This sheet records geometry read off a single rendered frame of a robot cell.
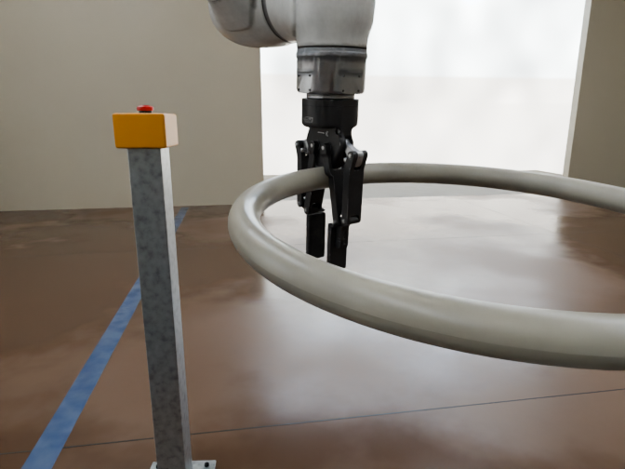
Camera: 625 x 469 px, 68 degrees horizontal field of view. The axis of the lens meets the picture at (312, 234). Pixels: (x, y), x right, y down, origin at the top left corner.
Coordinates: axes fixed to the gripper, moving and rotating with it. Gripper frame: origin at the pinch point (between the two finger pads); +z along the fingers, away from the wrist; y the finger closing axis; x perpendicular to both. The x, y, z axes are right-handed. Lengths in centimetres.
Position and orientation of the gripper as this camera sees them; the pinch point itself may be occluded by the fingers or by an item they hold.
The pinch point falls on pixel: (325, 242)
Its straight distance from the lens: 66.8
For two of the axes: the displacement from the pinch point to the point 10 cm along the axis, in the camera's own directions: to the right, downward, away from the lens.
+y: 5.7, 2.7, -7.7
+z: -0.2, 9.5, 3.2
